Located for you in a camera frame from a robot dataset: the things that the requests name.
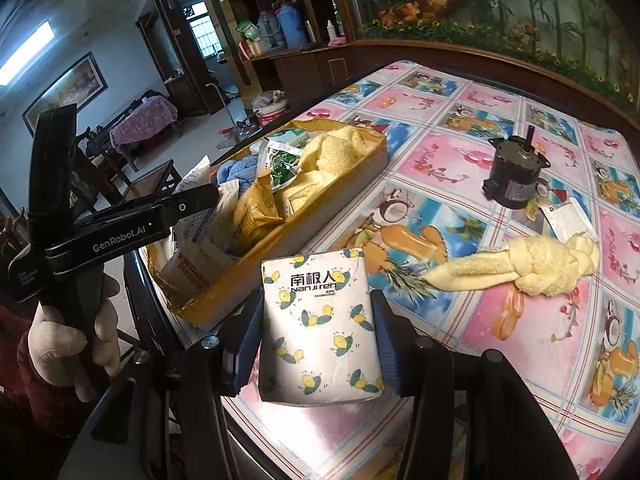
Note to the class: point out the wooden shelf cabinet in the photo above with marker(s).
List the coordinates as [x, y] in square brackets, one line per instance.
[300, 70]

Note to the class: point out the floral bamboo painting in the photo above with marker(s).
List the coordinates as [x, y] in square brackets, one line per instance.
[500, 0]

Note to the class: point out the black electric motor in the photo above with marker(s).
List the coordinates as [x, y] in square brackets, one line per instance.
[515, 180]

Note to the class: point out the table with purple cloth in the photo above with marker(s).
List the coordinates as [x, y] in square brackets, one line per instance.
[145, 120]

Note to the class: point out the white red print pouch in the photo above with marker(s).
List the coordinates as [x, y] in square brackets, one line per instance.
[192, 275]

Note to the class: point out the green white bag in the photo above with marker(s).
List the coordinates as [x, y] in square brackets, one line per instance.
[248, 31]

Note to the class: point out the blue towel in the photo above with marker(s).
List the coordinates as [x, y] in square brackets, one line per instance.
[235, 170]

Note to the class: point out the teal white packet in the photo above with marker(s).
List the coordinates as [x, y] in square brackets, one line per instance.
[292, 138]

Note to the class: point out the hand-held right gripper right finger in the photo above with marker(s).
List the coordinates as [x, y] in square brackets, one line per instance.
[387, 345]

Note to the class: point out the green white packet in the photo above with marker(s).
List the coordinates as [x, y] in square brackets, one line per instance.
[285, 165]

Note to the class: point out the white paper sachet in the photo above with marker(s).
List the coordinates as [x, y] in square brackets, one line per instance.
[570, 217]

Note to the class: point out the lemon print tissue pack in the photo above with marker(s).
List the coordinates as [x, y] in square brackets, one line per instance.
[315, 330]

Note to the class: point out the fruit print tablecloth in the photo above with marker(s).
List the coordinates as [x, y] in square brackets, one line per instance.
[450, 160]

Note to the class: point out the white bucket red label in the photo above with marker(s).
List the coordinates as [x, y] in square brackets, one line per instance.
[272, 112]

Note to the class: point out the framed wall picture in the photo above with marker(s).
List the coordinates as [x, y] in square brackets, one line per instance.
[65, 85]

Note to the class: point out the person's left hand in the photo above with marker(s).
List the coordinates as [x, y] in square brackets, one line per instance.
[55, 355]

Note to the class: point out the yellow snack packet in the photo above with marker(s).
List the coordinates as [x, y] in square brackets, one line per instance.
[255, 215]

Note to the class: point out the ceiling light panel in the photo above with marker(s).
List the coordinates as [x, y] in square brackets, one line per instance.
[25, 52]

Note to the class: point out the wooden chair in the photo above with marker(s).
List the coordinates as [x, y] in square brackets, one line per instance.
[150, 180]

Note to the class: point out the small white bottle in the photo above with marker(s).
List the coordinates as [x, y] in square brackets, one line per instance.
[331, 30]

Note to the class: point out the green bottle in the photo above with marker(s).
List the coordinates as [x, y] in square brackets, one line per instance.
[340, 25]

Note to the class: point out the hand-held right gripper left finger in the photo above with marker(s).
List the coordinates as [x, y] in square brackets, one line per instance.
[245, 350]

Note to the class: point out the white blue print sachet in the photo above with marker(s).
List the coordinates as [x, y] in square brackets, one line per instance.
[205, 232]

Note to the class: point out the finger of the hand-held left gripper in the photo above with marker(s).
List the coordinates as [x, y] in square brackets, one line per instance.
[192, 200]

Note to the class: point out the person's left forearm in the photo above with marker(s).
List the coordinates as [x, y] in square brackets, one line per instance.
[30, 420]

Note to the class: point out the blue thermos flask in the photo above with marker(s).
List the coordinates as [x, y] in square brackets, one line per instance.
[289, 25]

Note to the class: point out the yellow cardboard box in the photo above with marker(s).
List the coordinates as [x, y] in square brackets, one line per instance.
[320, 220]

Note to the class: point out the knotted yellow towel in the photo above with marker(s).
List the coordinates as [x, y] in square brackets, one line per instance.
[540, 265]

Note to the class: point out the grey plastic jug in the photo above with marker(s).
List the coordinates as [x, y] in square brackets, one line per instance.
[270, 30]

